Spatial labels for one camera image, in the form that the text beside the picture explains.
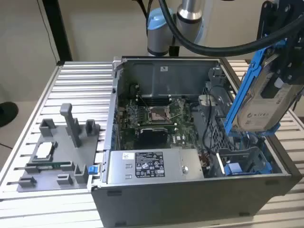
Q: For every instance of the hard disk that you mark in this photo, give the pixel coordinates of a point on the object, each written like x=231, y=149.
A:
x=256, y=111

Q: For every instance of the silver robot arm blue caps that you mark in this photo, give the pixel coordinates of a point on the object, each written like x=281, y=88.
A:
x=156, y=40

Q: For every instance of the perforated metal disk bay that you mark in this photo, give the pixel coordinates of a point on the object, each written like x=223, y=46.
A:
x=217, y=133

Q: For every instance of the black RAM slot bank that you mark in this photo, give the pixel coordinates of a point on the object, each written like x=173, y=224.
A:
x=154, y=101

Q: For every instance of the green motherboard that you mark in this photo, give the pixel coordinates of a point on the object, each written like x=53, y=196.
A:
x=183, y=128

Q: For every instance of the CPU socket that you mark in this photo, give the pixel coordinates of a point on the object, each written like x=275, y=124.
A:
x=158, y=114

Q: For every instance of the silver power supply unit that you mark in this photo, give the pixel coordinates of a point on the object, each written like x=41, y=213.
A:
x=171, y=166

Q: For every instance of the open grey PC case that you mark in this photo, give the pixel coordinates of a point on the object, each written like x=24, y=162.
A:
x=180, y=204

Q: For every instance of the blue case latch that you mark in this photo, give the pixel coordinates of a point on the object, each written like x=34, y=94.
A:
x=92, y=170

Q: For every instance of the grey parts rack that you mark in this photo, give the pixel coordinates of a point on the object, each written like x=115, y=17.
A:
x=61, y=152

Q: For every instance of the green RAM stick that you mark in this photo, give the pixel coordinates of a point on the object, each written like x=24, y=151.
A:
x=55, y=164

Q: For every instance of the silver CPU chip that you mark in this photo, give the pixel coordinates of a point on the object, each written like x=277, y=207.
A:
x=44, y=151

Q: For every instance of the black round stand base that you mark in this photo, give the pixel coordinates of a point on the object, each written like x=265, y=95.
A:
x=8, y=114

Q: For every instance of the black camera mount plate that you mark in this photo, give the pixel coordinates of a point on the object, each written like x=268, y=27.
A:
x=264, y=21

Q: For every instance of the blue bay bracket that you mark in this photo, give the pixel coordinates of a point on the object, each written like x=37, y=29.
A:
x=232, y=169

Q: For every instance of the black upright post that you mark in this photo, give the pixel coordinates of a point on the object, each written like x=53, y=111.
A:
x=58, y=31

